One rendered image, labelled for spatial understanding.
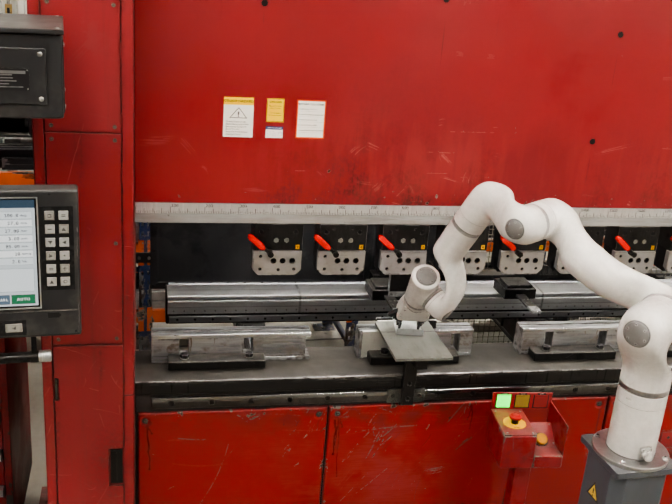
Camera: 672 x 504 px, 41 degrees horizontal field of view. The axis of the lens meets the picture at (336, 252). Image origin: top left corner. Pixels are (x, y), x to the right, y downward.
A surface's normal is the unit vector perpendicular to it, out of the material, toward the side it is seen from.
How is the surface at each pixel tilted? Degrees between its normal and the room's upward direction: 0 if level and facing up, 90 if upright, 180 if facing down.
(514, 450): 90
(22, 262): 90
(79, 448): 90
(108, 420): 90
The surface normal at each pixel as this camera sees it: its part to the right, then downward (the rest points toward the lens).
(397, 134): 0.20, 0.35
